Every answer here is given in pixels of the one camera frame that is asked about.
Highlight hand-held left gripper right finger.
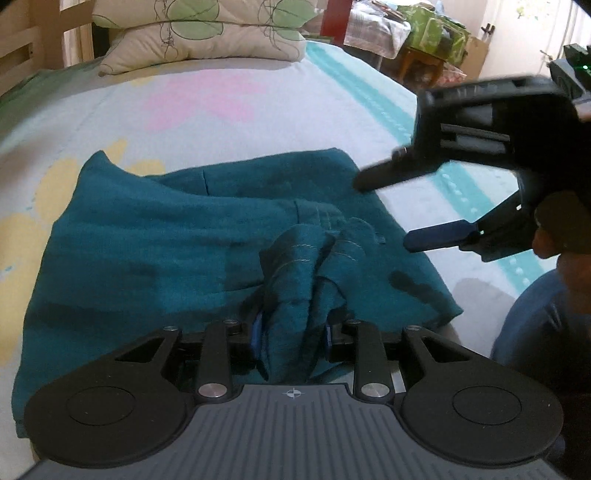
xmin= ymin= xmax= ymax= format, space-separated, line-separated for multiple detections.
xmin=323 ymin=318 xmax=468 ymax=400

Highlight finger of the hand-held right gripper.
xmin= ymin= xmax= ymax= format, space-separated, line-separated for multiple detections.
xmin=353 ymin=147 xmax=445 ymax=193
xmin=403 ymin=220 xmax=482 ymax=252

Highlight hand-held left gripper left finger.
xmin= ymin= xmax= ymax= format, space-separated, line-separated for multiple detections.
xmin=115 ymin=318 xmax=267 ymax=402

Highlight teal pants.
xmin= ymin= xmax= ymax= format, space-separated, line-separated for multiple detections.
xmin=11 ymin=148 xmax=465 ymax=439

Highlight person's right hand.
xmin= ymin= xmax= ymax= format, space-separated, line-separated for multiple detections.
xmin=532 ymin=228 xmax=591 ymax=289

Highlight cardboard box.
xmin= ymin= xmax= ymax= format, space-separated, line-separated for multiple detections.
xmin=459 ymin=36 xmax=491 ymax=79

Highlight wooden side table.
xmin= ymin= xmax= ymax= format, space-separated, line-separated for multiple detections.
xmin=398 ymin=46 xmax=455 ymax=88

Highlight checked grey cloth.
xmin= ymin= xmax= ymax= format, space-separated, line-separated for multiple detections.
xmin=344 ymin=7 xmax=411 ymax=58

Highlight pastel patterned bed blanket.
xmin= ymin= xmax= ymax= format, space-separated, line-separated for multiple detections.
xmin=0 ymin=39 xmax=555 ymax=467

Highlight cream pillow with green leaves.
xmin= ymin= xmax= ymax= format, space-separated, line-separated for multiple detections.
xmin=91 ymin=0 xmax=301 ymax=37
xmin=98 ymin=21 xmax=307 ymax=76

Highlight red post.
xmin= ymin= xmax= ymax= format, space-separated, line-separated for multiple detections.
xmin=321 ymin=0 xmax=354 ymax=47

